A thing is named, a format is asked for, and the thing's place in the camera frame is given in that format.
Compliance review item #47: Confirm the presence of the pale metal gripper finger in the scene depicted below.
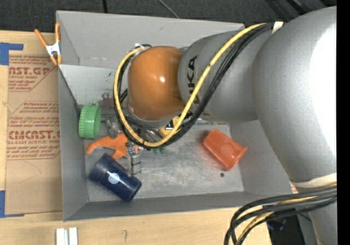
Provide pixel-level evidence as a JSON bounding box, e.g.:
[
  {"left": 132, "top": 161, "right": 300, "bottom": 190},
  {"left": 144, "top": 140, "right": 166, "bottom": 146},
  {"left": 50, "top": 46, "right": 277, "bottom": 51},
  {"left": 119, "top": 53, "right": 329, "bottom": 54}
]
[
  {"left": 127, "top": 146, "right": 143, "bottom": 176},
  {"left": 106, "top": 117, "right": 122, "bottom": 138}
]

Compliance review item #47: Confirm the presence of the orange spray trigger head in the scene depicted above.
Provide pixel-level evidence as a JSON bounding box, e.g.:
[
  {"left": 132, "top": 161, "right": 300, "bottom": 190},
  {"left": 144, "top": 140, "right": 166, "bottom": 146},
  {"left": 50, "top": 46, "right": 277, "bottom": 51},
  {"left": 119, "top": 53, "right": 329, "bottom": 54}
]
[{"left": 85, "top": 132, "right": 130, "bottom": 160}]

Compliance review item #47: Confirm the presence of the green ribbed cup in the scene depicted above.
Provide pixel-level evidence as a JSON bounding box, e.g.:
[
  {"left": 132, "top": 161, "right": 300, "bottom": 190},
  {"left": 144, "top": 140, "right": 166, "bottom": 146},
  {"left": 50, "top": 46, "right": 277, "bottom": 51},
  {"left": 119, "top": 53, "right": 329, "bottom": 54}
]
[{"left": 78, "top": 104, "right": 102, "bottom": 140}]

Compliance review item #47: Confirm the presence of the dark blue cup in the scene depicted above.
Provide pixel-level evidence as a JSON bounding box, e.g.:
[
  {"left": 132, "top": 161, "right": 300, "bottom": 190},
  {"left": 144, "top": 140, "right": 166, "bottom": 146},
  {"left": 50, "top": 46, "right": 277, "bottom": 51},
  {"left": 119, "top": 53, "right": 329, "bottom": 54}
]
[{"left": 87, "top": 153, "right": 143, "bottom": 203}]

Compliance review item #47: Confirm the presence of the grey metal bin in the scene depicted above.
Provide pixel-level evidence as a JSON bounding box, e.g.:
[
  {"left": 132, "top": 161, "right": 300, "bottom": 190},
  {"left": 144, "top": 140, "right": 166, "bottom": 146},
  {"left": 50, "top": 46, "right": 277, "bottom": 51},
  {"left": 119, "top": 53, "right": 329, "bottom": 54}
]
[{"left": 55, "top": 10, "right": 295, "bottom": 222}]

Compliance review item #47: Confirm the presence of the orange cup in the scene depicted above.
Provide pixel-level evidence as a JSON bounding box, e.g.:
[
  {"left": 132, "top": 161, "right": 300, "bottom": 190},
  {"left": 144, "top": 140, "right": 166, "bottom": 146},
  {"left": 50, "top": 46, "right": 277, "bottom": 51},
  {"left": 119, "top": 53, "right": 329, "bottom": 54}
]
[{"left": 202, "top": 129, "right": 248, "bottom": 172}]

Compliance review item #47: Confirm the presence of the brown cardboard board red print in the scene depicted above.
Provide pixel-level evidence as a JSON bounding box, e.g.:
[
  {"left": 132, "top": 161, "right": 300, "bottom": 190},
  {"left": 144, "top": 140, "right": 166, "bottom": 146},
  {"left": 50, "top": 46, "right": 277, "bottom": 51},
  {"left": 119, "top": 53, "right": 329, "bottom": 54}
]
[{"left": 0, "top": 30, "right": 63, "bottom": 216}]

